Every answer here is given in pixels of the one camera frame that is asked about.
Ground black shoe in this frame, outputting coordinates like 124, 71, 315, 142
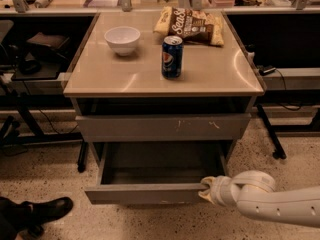
20, 197, 74, 237

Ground dark brown box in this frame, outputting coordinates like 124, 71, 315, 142
26, 32, 70, 62

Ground white bowl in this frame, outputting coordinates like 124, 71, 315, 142
104, 26, 141, 56

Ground black headphones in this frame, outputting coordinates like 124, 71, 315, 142
15, 47, 41, 75

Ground grey drawer cabinet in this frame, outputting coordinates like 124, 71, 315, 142
63, 10, 266, 200

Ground black stand leg left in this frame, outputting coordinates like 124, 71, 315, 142
77, 141, 88, 173

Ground black power adapter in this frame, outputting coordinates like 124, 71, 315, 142
258, 65, 276, 76

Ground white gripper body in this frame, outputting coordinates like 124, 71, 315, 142
210, 176, 240, 206

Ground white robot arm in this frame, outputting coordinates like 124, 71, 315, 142
198, 170, 320, 228

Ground blue Pepsi can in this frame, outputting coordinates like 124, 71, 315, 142
161, 35, 183, 79

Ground grey drawer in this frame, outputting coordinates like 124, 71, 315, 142
85, 141, 226, 205
76, 113, 251, 142

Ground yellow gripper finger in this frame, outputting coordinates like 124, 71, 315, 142
198, 190, 213, 203
201, 176, 215, 187

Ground brown chips bag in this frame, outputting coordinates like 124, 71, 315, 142
154, 6, 224, 47

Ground grey top drawer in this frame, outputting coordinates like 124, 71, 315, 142
76, 113, 251, 142

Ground black table leg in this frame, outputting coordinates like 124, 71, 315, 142
257, 104, 287, 159

